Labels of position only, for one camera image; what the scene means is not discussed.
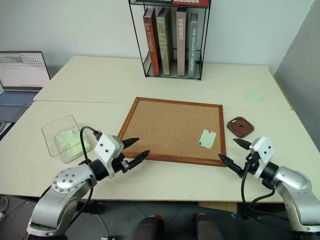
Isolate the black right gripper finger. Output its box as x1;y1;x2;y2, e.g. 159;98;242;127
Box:
217;153;244;179
232;138;252;151

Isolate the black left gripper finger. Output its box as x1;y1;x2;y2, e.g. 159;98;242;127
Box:
121;137;140;151
127;149;151;171

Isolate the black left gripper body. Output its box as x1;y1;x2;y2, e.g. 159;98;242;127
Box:
110;152;131;176

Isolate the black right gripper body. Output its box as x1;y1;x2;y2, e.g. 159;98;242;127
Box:
241;151;261;177

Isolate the pale green paper note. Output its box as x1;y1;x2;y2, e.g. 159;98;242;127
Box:
198;129;218;149

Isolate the wood-framed cork board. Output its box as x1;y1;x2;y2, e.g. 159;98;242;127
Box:
116;96;227;168

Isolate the green sticky note pad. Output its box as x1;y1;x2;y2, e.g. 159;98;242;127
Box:
244;89;264;102

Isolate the brown wooden tray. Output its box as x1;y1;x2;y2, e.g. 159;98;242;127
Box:
226;116;255;139

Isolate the pile of green notes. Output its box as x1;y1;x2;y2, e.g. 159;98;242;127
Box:
54;128;92;159

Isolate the dark rounded shape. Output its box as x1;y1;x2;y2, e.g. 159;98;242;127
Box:
129;214;165;240
191;212;224;240

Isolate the clear plastic box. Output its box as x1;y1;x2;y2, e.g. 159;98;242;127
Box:
41;114;94;165

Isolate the grey partition panel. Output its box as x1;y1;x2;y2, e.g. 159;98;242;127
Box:
273;0;320;131

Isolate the red upright book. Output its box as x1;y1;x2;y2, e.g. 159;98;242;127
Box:
142;5;161;77

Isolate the olive patterned book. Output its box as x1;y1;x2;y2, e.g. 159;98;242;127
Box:
156;6;174;77

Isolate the grey SOLACE book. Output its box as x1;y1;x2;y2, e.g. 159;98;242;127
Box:
187;9;204;79

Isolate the grey open laptop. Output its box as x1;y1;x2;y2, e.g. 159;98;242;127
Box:
0;50;51;109

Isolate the black flat-lying book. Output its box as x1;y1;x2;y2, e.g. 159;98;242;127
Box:
130;0;174;6

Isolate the red flat-lying book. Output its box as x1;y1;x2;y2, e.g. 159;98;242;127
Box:
172;0;210;7

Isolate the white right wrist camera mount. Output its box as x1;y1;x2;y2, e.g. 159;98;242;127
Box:
248;136;275;180

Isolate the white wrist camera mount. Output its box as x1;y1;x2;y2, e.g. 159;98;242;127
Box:
94;133;125;179
248;136;275;180

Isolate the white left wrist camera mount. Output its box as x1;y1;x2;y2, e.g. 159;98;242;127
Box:
94;133;125;179

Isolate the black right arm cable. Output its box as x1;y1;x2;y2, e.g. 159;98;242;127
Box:
240;159;296;236

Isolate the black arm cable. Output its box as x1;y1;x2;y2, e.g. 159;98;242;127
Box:
66;126;104;226
240;159;296;236

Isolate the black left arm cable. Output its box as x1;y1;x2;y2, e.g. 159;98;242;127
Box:
66;126;104;226

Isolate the black wire book rack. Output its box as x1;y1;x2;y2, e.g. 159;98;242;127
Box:
127;0;212;81

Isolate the white cable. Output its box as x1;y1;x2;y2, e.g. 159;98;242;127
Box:
0;195;9;219

